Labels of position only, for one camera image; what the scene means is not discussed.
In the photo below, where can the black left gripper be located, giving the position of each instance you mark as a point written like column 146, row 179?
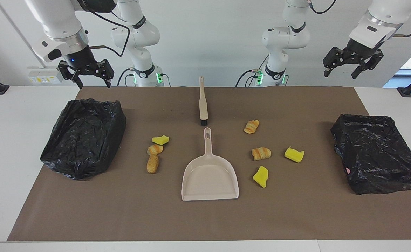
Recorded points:
column 361, row 50

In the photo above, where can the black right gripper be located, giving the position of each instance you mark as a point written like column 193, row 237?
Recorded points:
column 81, row 59

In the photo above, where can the yellow sponge piece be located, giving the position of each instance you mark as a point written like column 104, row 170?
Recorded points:
column 294, row 155
column 260, row 176
column 160, row 140

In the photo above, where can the beige hand brush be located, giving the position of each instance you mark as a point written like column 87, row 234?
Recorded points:
column 203, row 105

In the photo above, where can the beige plastic dustpan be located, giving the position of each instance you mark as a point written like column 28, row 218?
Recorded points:
column 209, row 178

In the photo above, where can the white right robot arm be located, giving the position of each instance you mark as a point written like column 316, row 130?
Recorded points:
column 60, row 21

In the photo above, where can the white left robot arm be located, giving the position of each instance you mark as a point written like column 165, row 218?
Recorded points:
column 286, row 38

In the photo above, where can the black bag lined bin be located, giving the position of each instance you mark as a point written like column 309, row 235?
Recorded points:
column 82, row 140

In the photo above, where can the black bag bin pink spot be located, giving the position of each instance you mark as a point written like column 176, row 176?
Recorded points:
column 377, row 154

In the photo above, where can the small toy croissant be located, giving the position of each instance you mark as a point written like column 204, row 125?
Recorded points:
column 155, row 149

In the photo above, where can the long toy bread roll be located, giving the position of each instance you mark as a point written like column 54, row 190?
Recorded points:
column 152, row 164

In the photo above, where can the brown table mat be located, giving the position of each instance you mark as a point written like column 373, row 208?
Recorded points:
column 205, row 220

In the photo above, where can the white wall socket box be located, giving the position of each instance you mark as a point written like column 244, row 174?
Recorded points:
column 44, row 75

